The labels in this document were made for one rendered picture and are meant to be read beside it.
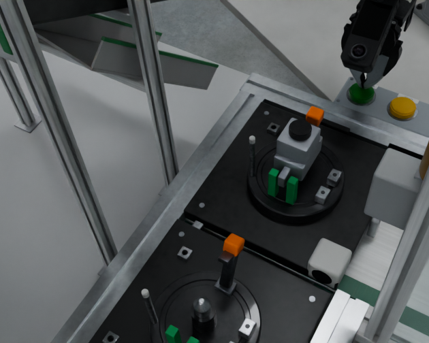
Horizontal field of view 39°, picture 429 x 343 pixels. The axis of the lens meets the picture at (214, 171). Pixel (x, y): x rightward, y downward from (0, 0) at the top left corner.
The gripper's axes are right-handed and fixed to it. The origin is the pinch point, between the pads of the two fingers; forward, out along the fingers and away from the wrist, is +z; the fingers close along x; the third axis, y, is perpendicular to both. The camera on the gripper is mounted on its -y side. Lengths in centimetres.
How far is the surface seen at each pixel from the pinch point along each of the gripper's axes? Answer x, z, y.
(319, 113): 0.9, -9.1, -16.7
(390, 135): -7.3, 3.0, -5.4
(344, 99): 2.1, 2.5, -2.0
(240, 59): 73, 99, 86
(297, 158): 0.4, -7.9, -24.1
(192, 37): 97, 99, 88
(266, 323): -5.0, 1.4, -42.8
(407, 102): -7.4, 1.3, 0.9
